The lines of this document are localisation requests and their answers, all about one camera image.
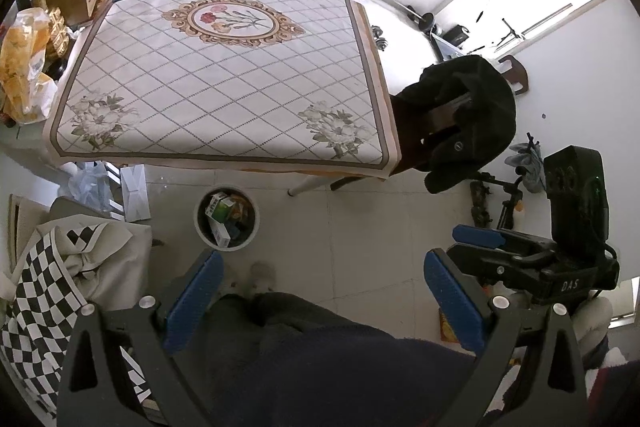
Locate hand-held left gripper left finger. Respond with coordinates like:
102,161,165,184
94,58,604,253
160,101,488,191
57,247,226,427

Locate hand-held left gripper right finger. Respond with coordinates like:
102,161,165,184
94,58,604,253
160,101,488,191
424,248,588,427

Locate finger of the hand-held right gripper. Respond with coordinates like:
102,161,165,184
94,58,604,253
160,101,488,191
452,224,558,258
446,243,546,290

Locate white round trash bin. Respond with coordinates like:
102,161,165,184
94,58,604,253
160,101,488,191
194,188,261,253

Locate white printed box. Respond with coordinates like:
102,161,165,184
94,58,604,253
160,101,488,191
210,219,233,248

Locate green and white carton box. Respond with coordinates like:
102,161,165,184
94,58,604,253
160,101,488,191
206,193,238,223

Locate orange plastic bag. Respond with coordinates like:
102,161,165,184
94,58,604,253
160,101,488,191
232,197,254,228

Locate black tripod stand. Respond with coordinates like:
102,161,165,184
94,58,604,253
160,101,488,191
470,172,526,228

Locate grey work gloves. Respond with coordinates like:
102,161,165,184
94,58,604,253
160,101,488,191
505,142,548,192

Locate grey slipper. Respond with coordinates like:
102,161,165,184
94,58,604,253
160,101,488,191
247,262,278,295

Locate white paper bag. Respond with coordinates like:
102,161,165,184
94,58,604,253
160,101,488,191
120,164,151,223

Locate person's dark trouser leg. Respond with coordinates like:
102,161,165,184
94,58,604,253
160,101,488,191
200,292,481,427

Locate brown chair back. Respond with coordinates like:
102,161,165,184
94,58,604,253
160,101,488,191
497,54,530,96

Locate black coat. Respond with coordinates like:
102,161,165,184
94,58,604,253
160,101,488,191
392,54,517,194

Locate black white checkered cloth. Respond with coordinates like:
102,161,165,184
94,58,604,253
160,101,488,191
0,217,156,423

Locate clear plastic bag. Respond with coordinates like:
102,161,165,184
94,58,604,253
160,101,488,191
65,162,113,212

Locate white table leg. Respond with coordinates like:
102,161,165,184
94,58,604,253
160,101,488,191
287,174,326,198

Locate black case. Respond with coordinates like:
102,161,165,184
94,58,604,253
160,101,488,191
442,24,471,48

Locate floral diamond pattern tablecloth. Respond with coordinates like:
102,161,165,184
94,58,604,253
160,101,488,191
42,0,403,180

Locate yellow plastic bag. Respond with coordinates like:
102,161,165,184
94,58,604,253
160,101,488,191
0,7,58,122

